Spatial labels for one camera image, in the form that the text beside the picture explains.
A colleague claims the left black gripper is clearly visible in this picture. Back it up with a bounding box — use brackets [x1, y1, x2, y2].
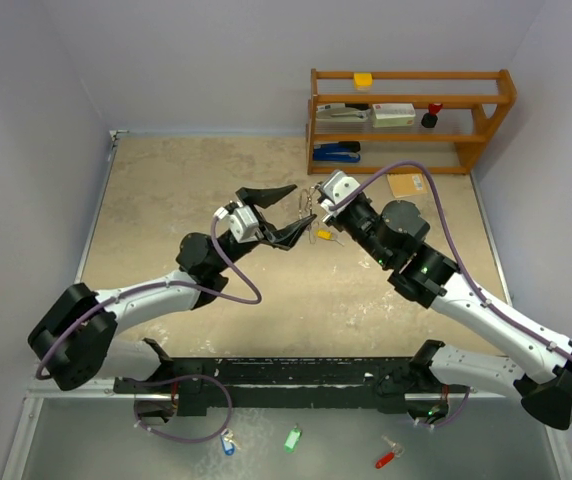
[213, 186, 313, 273]

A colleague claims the key with yellow tag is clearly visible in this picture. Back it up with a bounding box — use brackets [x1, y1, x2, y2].
[315, 229, 344, 246]

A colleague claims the large metal keyring with clips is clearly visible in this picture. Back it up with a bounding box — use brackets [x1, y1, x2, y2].
[298, 186, 319, 245]

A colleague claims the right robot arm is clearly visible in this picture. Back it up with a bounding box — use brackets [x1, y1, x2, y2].
[319, 193, 572, 430]

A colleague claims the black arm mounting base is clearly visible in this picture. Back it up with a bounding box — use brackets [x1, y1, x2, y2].
[114, 357, 466, 417]

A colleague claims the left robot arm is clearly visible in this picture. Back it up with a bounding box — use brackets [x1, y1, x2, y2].
[27, 185, 316, 391]

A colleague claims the brown envelope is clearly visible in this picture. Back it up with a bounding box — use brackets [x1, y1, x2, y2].
[387, 173, 428, 199]

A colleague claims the blue stapler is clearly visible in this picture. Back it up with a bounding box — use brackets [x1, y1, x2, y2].
[312, 141, 361, 163]

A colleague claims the wooden shelf rack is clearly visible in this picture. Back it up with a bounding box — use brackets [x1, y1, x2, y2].
[306, 69, 517, 174]

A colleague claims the white and red box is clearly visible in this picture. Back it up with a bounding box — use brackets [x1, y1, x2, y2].
[371, 103, 416, 128]

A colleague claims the grey stapler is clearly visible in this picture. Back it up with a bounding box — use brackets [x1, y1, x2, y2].
[316, 103, 370, 123]

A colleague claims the red and black stamp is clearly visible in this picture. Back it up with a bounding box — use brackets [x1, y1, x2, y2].
[421, 103, 443, 129]

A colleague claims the yellow box on shelf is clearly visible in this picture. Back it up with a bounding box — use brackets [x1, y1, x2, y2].
[353, 72, 373, 91]

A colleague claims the green key tag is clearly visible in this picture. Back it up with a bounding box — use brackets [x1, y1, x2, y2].
[283, 426, 302, 453]

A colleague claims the key with blue tag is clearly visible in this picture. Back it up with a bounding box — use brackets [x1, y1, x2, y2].
[220, 429, 240, 456]

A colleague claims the key with red tag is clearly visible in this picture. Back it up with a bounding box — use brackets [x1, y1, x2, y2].
[374, 435, 404, 470]

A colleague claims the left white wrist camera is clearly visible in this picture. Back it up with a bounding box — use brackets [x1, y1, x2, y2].
[214, 200, 261, 244]

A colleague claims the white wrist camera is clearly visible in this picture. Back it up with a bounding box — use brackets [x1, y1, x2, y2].
[316, 170, 360, 218]
[214, 200, 261, 244]

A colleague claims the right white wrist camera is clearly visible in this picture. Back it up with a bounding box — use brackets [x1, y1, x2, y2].
[316, 170, 360, 218]

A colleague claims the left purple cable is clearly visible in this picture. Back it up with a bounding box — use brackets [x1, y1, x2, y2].
[34, 209, 263, 444]

